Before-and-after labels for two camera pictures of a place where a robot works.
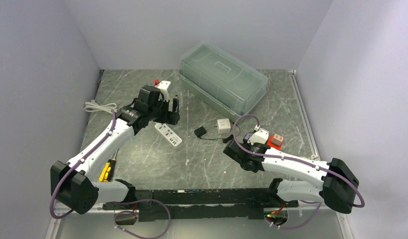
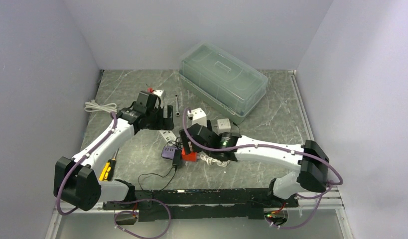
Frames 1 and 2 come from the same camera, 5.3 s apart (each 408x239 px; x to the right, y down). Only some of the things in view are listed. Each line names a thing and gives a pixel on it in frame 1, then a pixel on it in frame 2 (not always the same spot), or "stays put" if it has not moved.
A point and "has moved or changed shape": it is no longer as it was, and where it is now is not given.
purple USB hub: x=247 y=135 → x=168 y=152
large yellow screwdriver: x=105 y=174 stays put
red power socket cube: x=271 y=145 has moved or changed shape
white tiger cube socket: x=223 y=125 stays put
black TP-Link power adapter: x=201 y=131 has moved or changed shape
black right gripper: x=247 y=144 → x=185 y=141
